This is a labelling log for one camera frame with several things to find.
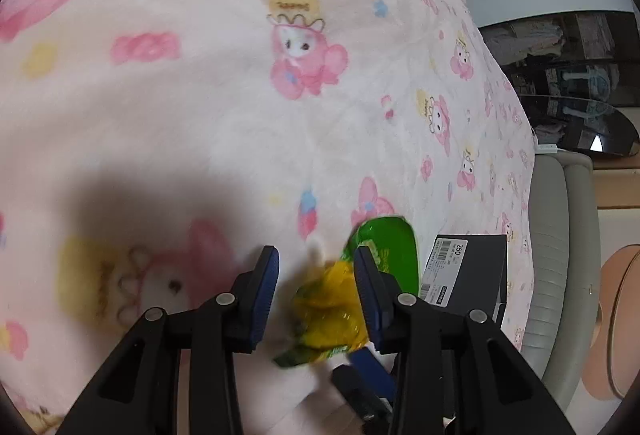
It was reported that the green and yellow snack packet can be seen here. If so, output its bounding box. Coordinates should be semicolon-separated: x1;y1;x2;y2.
272;215;421;368

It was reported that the black box with white label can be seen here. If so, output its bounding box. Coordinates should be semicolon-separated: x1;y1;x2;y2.
417;234;508;326

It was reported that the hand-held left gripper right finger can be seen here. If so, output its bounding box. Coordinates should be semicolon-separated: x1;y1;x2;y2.
354;245;576;435

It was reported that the light wooden board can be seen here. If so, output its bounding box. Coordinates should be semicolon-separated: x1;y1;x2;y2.
592;155;640;211

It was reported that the pink cartoon printed blanket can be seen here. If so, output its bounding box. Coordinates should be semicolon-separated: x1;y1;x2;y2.
0;0;538;435

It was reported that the grey padded bed frame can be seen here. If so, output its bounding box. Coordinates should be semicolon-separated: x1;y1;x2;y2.
520;150;601;398

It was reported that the dark glass shelf unit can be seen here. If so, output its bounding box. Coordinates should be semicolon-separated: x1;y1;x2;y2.
477;12;640;160

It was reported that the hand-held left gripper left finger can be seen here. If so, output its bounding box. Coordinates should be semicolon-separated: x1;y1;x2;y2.
60;245;281;435

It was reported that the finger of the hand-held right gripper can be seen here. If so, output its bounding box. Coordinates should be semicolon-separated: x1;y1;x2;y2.
347;347;398;403
330;364;393;422

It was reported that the peach round object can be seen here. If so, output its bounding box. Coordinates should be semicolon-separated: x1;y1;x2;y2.
582;242;640;403

